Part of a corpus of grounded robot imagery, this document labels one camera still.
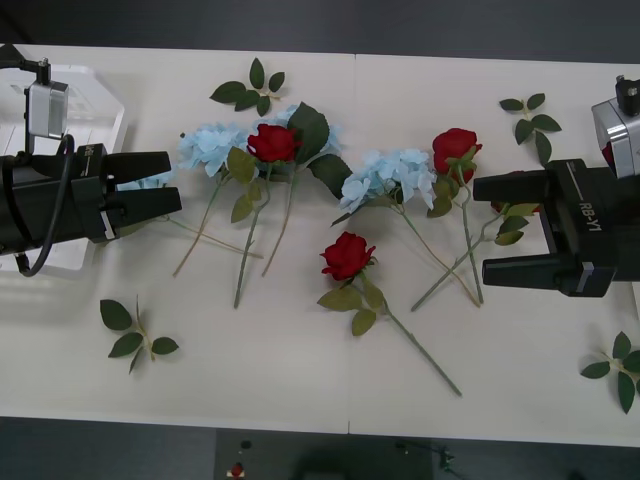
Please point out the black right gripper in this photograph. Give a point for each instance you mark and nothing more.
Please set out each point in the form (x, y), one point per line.
(585, 225)

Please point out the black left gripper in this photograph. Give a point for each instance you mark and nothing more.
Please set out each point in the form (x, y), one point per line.
(90, 195)

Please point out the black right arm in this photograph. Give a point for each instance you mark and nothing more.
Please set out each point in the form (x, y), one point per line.
(631, 225)

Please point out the shallow white box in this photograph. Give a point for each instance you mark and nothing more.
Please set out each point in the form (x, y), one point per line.
(100, 100)

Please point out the loose green leaf twig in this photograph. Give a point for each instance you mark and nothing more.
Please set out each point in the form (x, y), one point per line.
(545, 122)
(115, 315)
(625, 390)
(227, 92)

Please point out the pale blue flower, large leaves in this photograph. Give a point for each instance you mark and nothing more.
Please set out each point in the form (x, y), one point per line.
(310, 130)

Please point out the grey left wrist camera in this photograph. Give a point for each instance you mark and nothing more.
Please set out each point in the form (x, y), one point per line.
(47, 107)

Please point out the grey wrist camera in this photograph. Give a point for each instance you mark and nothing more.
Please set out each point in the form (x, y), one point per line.
(617, 127)
(47, 107)

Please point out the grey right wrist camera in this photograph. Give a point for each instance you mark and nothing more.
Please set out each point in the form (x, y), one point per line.
(617, 127)

